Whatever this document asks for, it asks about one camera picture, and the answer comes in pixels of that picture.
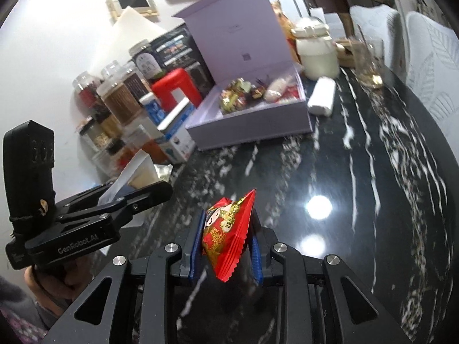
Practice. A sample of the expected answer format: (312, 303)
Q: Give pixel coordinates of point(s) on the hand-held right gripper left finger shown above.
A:
(195, 254)

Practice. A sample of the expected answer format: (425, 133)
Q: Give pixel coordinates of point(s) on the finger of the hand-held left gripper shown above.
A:
(150, 193)
(89, 195)

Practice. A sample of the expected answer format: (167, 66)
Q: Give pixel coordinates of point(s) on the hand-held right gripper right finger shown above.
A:
(256, 258)

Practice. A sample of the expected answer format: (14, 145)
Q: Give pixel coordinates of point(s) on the clear bag beige contents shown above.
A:
(138, 172)

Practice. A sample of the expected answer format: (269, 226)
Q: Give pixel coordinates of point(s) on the red cartoon snack packet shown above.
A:
(226, 236)

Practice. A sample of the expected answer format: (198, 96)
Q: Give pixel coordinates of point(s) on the clear bag of cotton pads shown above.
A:
(276, 89)

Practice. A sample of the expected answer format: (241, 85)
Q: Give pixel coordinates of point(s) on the purple gift box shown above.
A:
(244, 28)

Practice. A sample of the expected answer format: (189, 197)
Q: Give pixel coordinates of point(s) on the person's left forearm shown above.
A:
(18, 311)

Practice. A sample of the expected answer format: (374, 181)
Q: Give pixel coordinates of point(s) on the person's left hand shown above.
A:
(61, 283)

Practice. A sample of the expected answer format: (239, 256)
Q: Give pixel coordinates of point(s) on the silver foil packet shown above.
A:
(163, 172)

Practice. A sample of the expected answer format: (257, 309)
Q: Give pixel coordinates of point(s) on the blue white carton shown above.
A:
(177, 132)

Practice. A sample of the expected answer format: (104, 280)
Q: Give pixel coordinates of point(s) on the blue tube white cap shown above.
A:
(152, 107)

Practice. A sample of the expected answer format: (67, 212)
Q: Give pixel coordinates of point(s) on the cluster of food jars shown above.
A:
(118, 96)

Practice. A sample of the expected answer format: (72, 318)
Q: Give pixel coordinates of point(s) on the red plastic canister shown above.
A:
(175, 86)

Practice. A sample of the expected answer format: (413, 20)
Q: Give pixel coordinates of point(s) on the black food bag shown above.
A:
(175, 50)

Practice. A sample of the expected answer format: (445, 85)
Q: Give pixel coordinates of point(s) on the white foam board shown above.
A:
(140, 30)

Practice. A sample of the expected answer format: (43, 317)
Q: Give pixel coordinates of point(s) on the white rolled towel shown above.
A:
(322, 96)

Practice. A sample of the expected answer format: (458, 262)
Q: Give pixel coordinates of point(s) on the white ceramic jar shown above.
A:
(319, 53)

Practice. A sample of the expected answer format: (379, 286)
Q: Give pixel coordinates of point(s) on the orange patterned package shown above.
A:
(283, 25)

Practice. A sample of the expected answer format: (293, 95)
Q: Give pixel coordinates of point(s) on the tall glass cup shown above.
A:
(365, 64)

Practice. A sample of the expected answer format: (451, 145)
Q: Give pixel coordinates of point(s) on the wooden bowl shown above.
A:
(344, 52)

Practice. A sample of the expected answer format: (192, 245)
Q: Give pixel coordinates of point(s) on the short glass cup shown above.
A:
(376, 48)

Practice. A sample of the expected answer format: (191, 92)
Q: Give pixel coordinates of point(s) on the chair with leaf cover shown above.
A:
(434, 64)
(376, 28)

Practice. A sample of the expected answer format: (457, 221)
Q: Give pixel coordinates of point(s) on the wall intercom panel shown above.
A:
(132, 3)

